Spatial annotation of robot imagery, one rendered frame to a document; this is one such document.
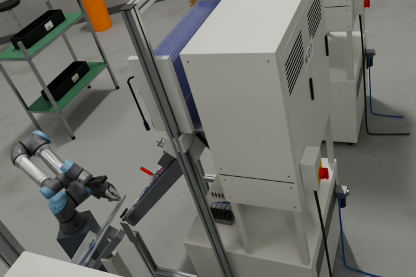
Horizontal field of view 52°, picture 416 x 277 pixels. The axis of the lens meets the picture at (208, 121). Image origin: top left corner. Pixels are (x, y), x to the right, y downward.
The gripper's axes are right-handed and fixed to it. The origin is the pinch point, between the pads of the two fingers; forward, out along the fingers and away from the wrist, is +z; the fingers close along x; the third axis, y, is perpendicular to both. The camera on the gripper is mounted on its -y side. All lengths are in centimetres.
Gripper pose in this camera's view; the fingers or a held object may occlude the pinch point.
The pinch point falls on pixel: (119, 198)
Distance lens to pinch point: 239.9
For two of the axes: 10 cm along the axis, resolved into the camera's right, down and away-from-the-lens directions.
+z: 8.2, 5.7, 0.9
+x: -3.7, 6.3, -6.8
